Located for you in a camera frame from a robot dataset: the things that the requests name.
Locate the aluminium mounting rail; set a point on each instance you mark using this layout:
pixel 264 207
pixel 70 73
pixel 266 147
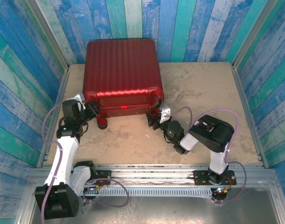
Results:
pixel 151 175

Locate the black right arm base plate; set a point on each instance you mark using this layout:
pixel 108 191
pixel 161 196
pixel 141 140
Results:
pixel 200 177

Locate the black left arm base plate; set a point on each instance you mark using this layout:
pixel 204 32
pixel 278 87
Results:
pixel 105 175

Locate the steel sheet panel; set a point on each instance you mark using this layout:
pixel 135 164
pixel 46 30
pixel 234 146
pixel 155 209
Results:
pixel 156 210

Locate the aluminium frame post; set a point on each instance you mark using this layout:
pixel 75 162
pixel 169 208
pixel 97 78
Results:
pixel 255 35
pixel 49 35

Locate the red hard-shell suitcase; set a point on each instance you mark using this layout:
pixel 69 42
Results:
pixel 121 70

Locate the small circuit board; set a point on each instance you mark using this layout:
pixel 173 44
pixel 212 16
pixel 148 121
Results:
pixel 93 188
pixel 221 190

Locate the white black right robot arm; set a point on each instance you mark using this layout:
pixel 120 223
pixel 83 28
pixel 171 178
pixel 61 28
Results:
pixel 218 161

